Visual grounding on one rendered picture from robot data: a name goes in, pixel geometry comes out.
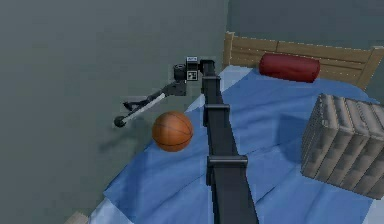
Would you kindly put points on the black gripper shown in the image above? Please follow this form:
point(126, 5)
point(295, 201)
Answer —
point(178, 83)

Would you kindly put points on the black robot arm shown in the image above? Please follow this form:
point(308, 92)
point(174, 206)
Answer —
point(226, 160)

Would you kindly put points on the orange basketball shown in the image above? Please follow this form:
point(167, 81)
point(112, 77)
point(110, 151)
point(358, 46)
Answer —
point(172, 131)

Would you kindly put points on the wooden bed with blue blanket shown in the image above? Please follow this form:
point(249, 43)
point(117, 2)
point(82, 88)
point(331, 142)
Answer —
point(273, 140)

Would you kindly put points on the dark red bolster pillow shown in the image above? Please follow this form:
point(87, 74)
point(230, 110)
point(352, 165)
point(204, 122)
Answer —
point(289, 67)

